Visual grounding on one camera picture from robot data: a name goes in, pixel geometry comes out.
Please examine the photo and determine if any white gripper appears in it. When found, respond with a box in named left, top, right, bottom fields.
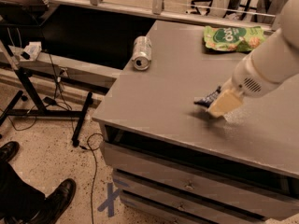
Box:
left=207, top=55, right=279, bottom=118

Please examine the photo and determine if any blue rxbar blueberry bar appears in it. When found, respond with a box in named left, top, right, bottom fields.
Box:
left=193, top=86, right=221, bottom=108

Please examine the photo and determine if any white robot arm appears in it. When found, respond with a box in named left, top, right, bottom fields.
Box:
left=207, top=0, right=299, bottom=118

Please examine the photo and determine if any green rice chip bag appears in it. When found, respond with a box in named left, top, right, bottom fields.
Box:
left=204, top=26, right=265, bottom=52

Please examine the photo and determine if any grey drawer cabinet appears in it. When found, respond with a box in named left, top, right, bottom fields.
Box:
left=94, top=21, right=299, bottom=224

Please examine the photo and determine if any silver soda can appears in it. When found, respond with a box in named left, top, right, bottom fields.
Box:
left=132, top=36, right=151, bottom=70

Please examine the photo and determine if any black power adapter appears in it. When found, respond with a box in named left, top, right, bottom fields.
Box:
left=43, top=96, right=57, bottom=105

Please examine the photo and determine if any black metal stand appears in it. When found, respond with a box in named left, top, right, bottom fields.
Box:
left=0, top=40, right=93, bottom=147

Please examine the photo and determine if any white box on stand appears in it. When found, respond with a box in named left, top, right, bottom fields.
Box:
left=21, top=42, right=42, bottom=62

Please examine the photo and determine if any black right shoe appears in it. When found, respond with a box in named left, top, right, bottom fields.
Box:
left=29, top=178, right=76, bottom=224

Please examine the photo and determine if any black shoe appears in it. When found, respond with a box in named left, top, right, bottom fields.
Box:
left=0, top=141, right=20, bottom=161
left=29, top=178, right=76, bottom=224

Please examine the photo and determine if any black left shoe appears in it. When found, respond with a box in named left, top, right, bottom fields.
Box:
left=0, top=141, right=20, bottom=161

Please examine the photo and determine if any dark trouser leg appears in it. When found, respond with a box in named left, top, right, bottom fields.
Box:
left=0, top=161, right=45, bottom=221

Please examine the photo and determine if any black floor cable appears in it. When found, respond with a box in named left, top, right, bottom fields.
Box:
left=78, top=133, right=105, bottom=224

